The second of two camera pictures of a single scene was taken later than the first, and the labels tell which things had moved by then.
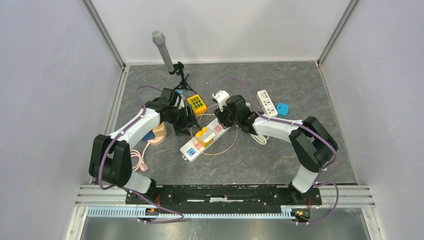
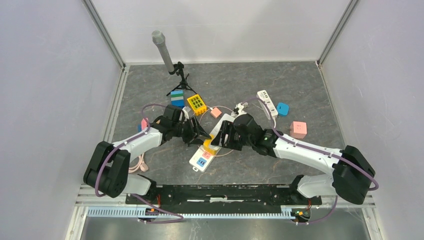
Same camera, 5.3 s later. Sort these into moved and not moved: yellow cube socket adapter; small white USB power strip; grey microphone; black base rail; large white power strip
Moved: yellow cube socket adapter; large white power strip
Not moved: grey microphone; small white USB power strip; black base rail
